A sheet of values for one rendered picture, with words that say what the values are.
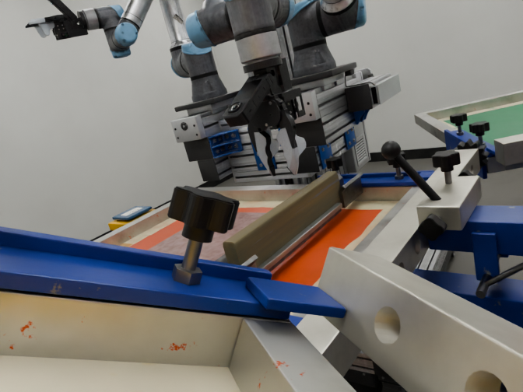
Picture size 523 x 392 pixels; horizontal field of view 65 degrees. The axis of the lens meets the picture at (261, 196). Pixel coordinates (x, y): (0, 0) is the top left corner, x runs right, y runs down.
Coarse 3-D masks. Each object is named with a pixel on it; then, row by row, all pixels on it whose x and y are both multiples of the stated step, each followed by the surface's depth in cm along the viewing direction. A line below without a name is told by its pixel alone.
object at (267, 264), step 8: (336, 208) 89; (320, 216) 86; (328, 216) 86; (312, 224) 83; (320, 224) 84; (304, 232) 80; (312, 232) 81; (296, 240) 77; (280, 248) 76; (288, 248) 75; (272, 256) 73; (280, 256) 74; (264, 264) 71; (272, 264) 72
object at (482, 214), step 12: (480, 216) 58; (492, 216) 57; (504, 216) 56; (516, 216) 55; (468, 228) 58; (480, 228) 57; (492, 228) 56; (504, 228) 55; (516, 228) 54; (444, 240) 60; (456, 240) 59; (468, 240) 58; (504, 240) 55; (516, 240) 54; (504, 252) 56; (516, 252) 55
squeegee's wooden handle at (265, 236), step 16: (336, 176) 91; (304, 192) 83; (320, 192) 86; (336, 192) 91; (272, 208) 78; (288, 208) 78; (304, 208) 82; (320, 208) 86; (256, 224) 72; (272, 224) 74; (288, 224) 78; (304, 224) 82; (240, 240) 68; (256, 240) 71; (272, 240) 74; (288, 240) 78; (240, 256) 68
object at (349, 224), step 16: (240, 208) 118; (256, 208) 114; (176, 224) 119; (240, 224) 105; (336, 224) 90; (352, 224) 88; (368, 224) 86; (224, 240) 97; (320, 240) 84; (336, 240) 82; (352, 240) 80
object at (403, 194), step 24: (216, 192) 131; (240, 192) 124; (264, 192) 118; (288, 192) 113; (384, 192) 95; (408, 192) 88; (144, 216) 123; (384, 216) 79; (96, 240) 112; (120, 240) 114
